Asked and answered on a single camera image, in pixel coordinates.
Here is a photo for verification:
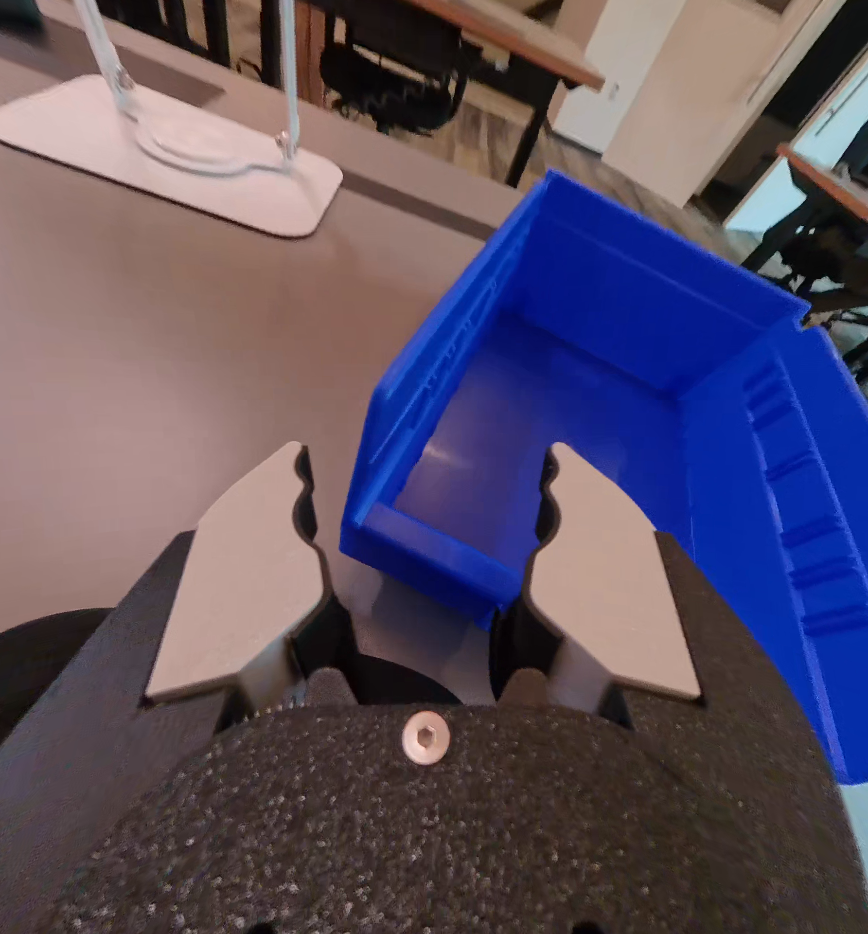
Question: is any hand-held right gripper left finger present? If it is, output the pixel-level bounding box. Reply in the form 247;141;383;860
143;441;334;719

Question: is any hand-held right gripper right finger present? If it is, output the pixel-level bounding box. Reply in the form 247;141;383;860
520;441;704;731

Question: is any blue plastic bin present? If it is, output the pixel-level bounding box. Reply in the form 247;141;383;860
338;168;868;787

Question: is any wooden top desk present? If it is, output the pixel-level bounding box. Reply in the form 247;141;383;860
405;0;607;188
742;141;868;272

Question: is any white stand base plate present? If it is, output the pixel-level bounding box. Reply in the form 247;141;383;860
0;0;345;239

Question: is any black coiled cable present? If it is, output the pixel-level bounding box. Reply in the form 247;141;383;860
337;72;458;134

